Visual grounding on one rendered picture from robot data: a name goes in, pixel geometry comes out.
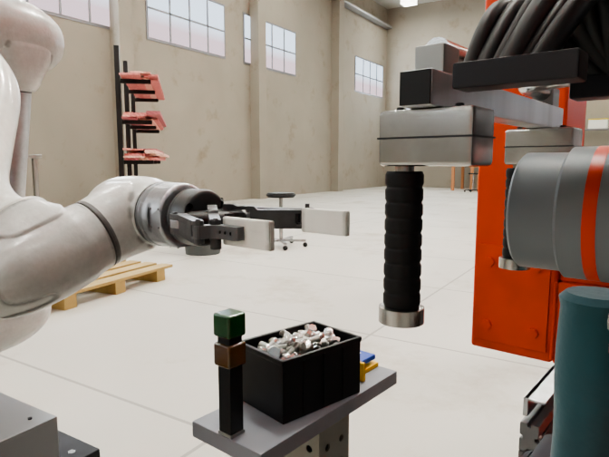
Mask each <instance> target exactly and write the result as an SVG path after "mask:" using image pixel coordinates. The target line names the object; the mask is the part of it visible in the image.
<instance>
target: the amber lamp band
mask: <svg viewBox="0 0 609 457"><path fill-rule="evenodd" d="M214 363H215V365H218V366H221V367H223V368H226V369H228V370H231V369H233V368H236V367H238V366H240V365H243V364H245V363H246V342H245V341H243V340H242V341H241V342H239V343H236V344H233V345H224V344H221V343H219V342H215V343H214Z"/></svg>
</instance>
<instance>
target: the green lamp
mask: <svg viewBox="0 0 609 457"><path fill-rule="evenodd" d="M213 324H214V335H215V336H218V337H222V338H225V339H227V340H230V339H233V338H236V337H239V336H242V335H244V334H245V333H246V314H245V312H243V311H239V310H235V309H232V308H228V309H225V310H221V311H218V312H216V313H214V315H213Z"/></svg>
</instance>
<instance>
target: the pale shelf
mask: <svg viewBox="0 0 609 457"><path fill-rule="evenodd" d="M395 384H397V371H395V370H392V369H389V368H385V367H382V366H377V367H375V368H374V369H372V370H371V371H369V372H367V373H366V374H365V381H364V382H361V381H360V392H359V393H358V394H354V395H352V396H349V397H347V398H344V399H342V400H341V401H338V402H336V403H334V404H330V405H328V406H325V407H324V408H322V409H319V410H317V411H315V412H312V413H309V414H307V415H305V416H303V417H300V418H298V419H295V420H293V421H292V422H289V423H286V424H281V423H280V422H278V421H276V420H275V419H273V418H271V417H269V416H268V415H266V414H264V413H262V412H260V411H259V410H257V409H256V408H254V407H253V406H251V405H249V404H247V403H245V402H244V401H243V426H244V429H245V432H244V433H241V434H239V435H238V436H237V437H235V438H233V439H229V438H227V437H225V436H223V435H221V434H219V433H218V430H219V409H217V410H216V411H213V412H211V413H208V414H206V415H204V416H202V417H200V418H198V419H196V420H194V421H193V422H192V433H193V437H195V438H197V439H199V440H201V441H202V442H205V443H207V444H209V445H211V446H213V447H214V448H216V449H218V450H220V451H222V452H224V453H226V454H228V455H230V456H232V457H284V456H286V455H287V454H288V453H290V452H292V451H293V450H295V449H296V448H298V447H299V446H301V445H302V444H304V443H305V442H308V441H309V440H311V439H312V438H314V437H315V436H316V435H317V434H319V433H321V432H323V431H324V430H326V429H327V428H329V427H330V426H332V425H333V424H335V423H337V422H338V421H340V420H342V419H343V418H344V417H345V416H347V415H348V414H350V413H352V412H353V411H355V410H356V409H358V408H360V407H361V406H363V405H364V404H366V403H368V402H369V401H371V399H373V398H375V397H376V396H378V395H379V394H381V393H383V392H384V391H386V390H387V389H389V388H390V387H392V386H394V385H395Z"/></svg>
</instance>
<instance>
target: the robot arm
mask: <svg viewBox="0 0 609 457"><path fill-rule="evenodd" d="M63 52H64V40H63V33H62V31H61V29H60V27H59V26H58V24H57V23H56V22H55V21H54V20H53V19H52V18H51V17H50V16H49V15H47V14H46V13H45V12H43V11H42V10H40V9H39V8H37V7H36V6H34V5H31V4H29V3H27V2H25V1H23V0H0V353H1V352H3V351H5V350H7V349H9V348H11V347H14V346H16V345H19V344H21V343H22V342H24V341H25V340H27V339H28V338H30V337H31V336H33V335H34V334H36V333H37V332H38V331H39V330H40V329H41V328H42V327H43V326H44V325H45V323H46V322H47V320H48V319H49V316H50V314H51V310H52V305H53V304H55V303H57V302H59V301H61V300H63V299H65V298H67V297H69V296H70V295H72V294H74V293H76V292H77V291H79V290H81V289H82V288H84V287H86V286H88V285H89V284H91V282H93V281H94V280H96V279H97V278H98V277H99V276H100V275H101V274H103V273H104V272H105V271H107V270H108V269H110V268H111V267H113V266H115V265H117V264H118V263H120V262H122V261H123V260H125V259H127V258H131V257H133V256H135V255H138V254H140V253H142V252H145V251H148V250H151V249H154V248H155V247H156V246H163V247H170V248H171V247H173V248H183V247H188V246H192V247H193V246H199V247H205V246H209V245H210V249H213V250H218V249H222V242H221V239H223V244H224V245H229V246H235V247H241V248H252V249H259V250H265V251H274V249H275V229H302V231H303V232H310V233H319V234H327V235H335V236H344V237H348V236H349V235H350V212H349V211H347V210H334V209H314V208H312V207H310V204H309V203H305V208H273V207H256V206H254V205H237V204H235V203H224V202H223V200H222V199H221V198H220V197H219V196H218V194H217V193H215V192H214V191H212V190H200V189H199V188H197V187H196V186H194V185H192V184H188V183H175V182H168V181H162V180H159V179H156V178H151V177H145V176H123V177H116V178H112V179H109V180H106V181H104V182H102V183H101V184H99V185H98V186H96V187H95V188H94V189H93V190H92V191H91V192H90V194H89V195H88V196H87V197H85V198H84V199H81V200H80V201H78V202H76V203H74V204H72V205H70V206H68V207H65V208H64V207H63V206H62V205H60V204H55V203H52V202H48V201H46V200H45V199H43V198H40V197H35V196H29V197H26V196H25V190H26V174H27V160H28V144H29V130H30V114H31V100H32V92H36V91H37V90H38V88H39V87H40V85H41V83H42V80H43V78H44V76H45V74H46V72H48V71H50V70H52V69H53V68H54V67H55V66H56V65H57V64H58V63H59V62H60V61H61V60H62V58H63ZM243 210H245V211H246V212H244V211H243Z"/></svg>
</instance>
